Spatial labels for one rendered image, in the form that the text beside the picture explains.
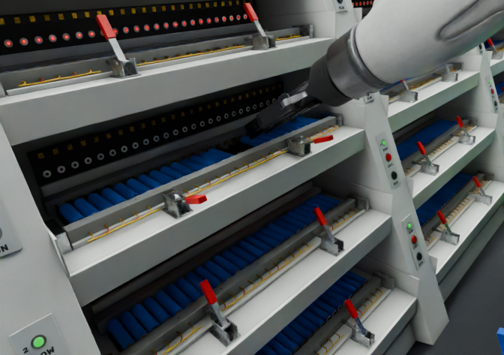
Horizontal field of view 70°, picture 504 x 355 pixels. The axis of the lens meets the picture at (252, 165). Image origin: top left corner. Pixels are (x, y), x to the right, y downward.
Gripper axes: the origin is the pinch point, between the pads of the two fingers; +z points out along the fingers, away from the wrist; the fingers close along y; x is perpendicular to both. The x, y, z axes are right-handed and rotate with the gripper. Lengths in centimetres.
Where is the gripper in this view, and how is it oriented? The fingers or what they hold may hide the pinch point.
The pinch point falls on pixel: (265, 123)
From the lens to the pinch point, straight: 67.5
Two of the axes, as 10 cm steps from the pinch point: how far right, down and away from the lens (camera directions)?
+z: -5.2, 2.6, 8.1
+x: -4.1, -9.1, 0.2
